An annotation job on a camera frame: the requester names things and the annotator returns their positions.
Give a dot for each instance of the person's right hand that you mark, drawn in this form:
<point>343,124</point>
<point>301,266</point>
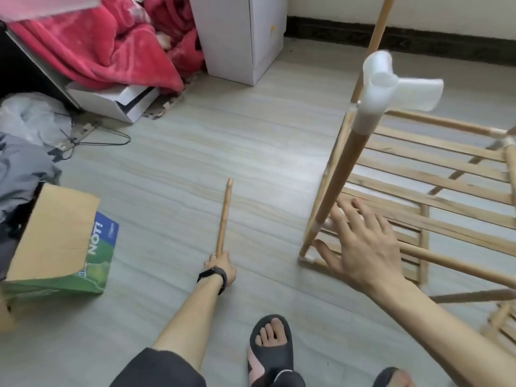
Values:
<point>367,250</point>

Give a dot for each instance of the person's left hand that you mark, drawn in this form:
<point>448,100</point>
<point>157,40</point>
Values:
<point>219,268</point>

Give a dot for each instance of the single white connector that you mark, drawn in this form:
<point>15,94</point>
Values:
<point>509,141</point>
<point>306,256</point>
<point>395,88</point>

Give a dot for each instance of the person's left forearm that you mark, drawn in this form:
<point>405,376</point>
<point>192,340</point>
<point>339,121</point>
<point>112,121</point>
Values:
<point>189,318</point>

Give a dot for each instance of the person's black sandal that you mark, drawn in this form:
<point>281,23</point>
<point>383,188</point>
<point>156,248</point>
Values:
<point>270,358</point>
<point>391,377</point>

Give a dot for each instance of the black smartwatch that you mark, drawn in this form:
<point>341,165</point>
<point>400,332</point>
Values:
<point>213,276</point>

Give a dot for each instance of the green cardboard box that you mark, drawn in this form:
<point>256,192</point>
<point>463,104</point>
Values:
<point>72,246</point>

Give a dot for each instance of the flat white box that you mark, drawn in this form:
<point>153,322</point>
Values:
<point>113,100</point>

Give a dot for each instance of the grey jacket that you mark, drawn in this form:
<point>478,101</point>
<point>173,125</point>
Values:
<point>20,181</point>

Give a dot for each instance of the white box cabinet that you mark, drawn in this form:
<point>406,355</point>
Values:
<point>234,36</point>

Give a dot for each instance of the white plastic bag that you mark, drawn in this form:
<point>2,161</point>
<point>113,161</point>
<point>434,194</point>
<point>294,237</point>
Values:
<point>32,117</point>

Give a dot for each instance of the red fleece blanket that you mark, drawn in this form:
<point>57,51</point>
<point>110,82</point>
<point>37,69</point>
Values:
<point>105,40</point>

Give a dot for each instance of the white plastic door panel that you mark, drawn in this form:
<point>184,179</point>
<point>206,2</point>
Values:
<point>44,4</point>

